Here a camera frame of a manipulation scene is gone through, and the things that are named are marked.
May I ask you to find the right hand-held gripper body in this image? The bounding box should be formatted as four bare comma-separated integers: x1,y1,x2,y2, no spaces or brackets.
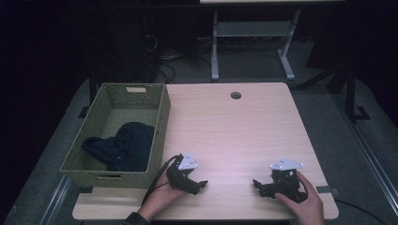
268,157,310,204

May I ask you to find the grey tape strip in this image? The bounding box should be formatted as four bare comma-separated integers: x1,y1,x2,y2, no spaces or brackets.
315,185,340,195

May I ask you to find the white metal desk frame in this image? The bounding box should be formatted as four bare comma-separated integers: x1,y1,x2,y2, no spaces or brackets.
210,8,302,83

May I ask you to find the metal floor rail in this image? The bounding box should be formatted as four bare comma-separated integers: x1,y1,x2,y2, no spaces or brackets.
330,93,398,218
39,175,72,225

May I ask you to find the dark blue cloth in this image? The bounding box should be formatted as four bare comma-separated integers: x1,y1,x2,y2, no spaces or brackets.
82,121,156,173

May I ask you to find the person's right hand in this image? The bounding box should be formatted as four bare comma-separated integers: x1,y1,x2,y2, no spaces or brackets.
274,171,327,225

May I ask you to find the black metal stand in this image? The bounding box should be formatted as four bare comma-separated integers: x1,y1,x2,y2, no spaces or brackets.
293,60,372,124

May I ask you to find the green woven basket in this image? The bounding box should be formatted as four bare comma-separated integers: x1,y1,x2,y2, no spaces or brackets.
59,82,172,189

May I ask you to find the black floor cable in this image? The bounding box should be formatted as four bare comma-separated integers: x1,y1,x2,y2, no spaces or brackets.
333,199,390,225

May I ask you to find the bundle of floor cables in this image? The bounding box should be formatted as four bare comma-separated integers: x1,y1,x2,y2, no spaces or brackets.
144,34,214,84

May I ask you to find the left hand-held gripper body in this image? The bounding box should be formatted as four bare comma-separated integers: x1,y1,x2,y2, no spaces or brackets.
165,151,199,191

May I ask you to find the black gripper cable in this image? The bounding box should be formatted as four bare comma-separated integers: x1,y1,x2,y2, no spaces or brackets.
141,154,184,206

